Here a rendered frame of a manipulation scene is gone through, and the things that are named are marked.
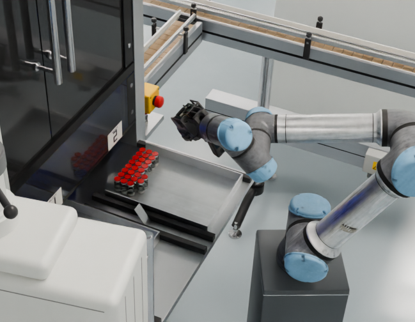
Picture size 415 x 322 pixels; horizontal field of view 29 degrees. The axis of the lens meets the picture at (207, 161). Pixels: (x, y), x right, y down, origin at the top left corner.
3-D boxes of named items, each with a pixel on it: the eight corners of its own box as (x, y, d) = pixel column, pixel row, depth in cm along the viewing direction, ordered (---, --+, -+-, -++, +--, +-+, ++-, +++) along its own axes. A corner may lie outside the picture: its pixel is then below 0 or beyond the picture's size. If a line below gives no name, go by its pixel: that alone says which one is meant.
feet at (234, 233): (224, 236, 355) (225, 213, 346) (265, 170, 391) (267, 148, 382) (240, 241, 353) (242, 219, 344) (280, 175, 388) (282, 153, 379)
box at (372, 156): (361, 171, 322) (365, 154, 317) (365, 164, 326) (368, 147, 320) (391, 180, 319) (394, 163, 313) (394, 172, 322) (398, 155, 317)
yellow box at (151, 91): (130, 108, 264) (129, 91, 260) (140, 98, 269) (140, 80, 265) (150, 115, 262) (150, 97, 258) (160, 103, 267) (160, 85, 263)
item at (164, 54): (121, 138, 271) (119, 99, 261) (81, 125, 276) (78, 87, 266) (205, 43, 320) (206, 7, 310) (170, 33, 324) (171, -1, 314)
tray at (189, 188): (105, 199, 242) (104, 190, 240) (146, 150, 261) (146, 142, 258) (206, 235, 232) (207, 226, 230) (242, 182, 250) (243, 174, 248)
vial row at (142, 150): (112, 190, 245) (112, 179, 242) (141, 157, 258) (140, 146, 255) (119, 193, 244) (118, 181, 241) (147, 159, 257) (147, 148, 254)
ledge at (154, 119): (109, 128, 272) (109, 124, 271) (128, 108, 281) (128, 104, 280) (146, 140, 268) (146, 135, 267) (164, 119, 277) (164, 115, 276)
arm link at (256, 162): (281, 149, 206) (256, 120, 201) (278, 177, 197) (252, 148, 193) (256, 161, 210) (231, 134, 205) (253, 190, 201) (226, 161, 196)
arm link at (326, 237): (311, 255, 229) (449, 138, 197) (309, 294, 217) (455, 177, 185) (277, 235, 226) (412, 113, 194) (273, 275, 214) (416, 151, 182)
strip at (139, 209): (134, 223, 234) (133, 209, 231) (139, 217, 237) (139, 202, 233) (177, 239, 230) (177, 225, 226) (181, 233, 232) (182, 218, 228)
